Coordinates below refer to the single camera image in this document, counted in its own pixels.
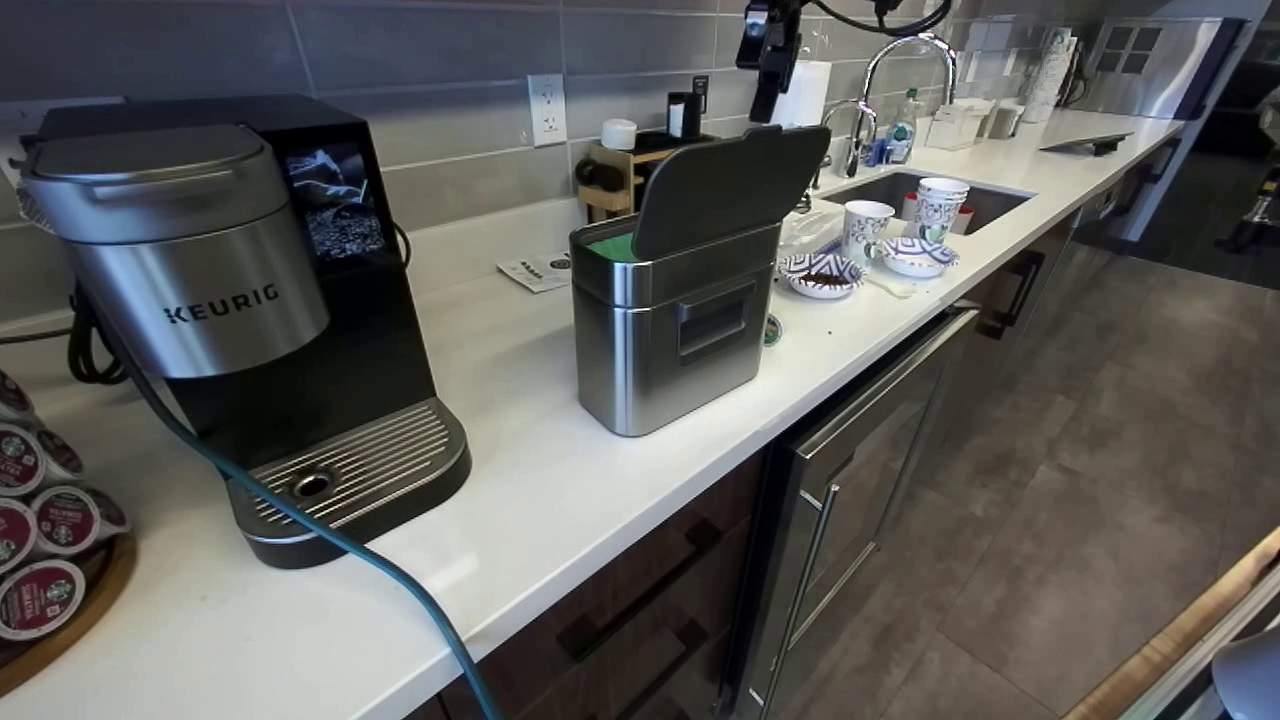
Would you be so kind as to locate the patterned paper cup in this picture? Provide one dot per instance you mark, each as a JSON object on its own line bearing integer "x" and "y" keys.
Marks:
{"x": 867, "y": 221}

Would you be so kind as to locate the K-cup pod rack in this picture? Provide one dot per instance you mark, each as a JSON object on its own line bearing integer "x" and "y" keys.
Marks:
{"x": 67, "y": 545}

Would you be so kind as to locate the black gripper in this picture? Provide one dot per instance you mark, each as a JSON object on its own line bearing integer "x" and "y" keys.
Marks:
{"x": 768, "y": 40}

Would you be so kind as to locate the silver metal bin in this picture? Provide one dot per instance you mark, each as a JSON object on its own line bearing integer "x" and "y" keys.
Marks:
{"x": 670, "y": 301}

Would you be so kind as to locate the Keurig coffee machine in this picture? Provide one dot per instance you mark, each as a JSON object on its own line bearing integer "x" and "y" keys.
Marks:
{"x": 245, "y": 256}

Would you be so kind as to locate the white wall outlet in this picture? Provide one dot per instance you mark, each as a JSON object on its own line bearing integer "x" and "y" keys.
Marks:
{"x": 546, "y": 111}

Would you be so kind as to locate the blue patterned paper plate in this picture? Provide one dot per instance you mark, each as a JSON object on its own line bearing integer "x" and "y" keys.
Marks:
{"x": 821, "y": 277}

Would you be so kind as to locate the white paper towel roll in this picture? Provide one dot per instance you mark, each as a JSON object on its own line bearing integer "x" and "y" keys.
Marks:
{"x": 800, "y": 103}

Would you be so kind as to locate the wooden condiment organizer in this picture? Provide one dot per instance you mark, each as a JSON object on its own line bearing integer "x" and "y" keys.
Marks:
{"x": 612, "y": 181}

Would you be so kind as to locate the stainless dishwasher front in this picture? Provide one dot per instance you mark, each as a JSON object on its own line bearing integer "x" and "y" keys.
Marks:
{"x": 830, "y": 489}

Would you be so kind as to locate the chrome kitchen faucet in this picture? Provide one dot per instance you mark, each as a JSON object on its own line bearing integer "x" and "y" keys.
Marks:
{"x": 869, "y": 95}

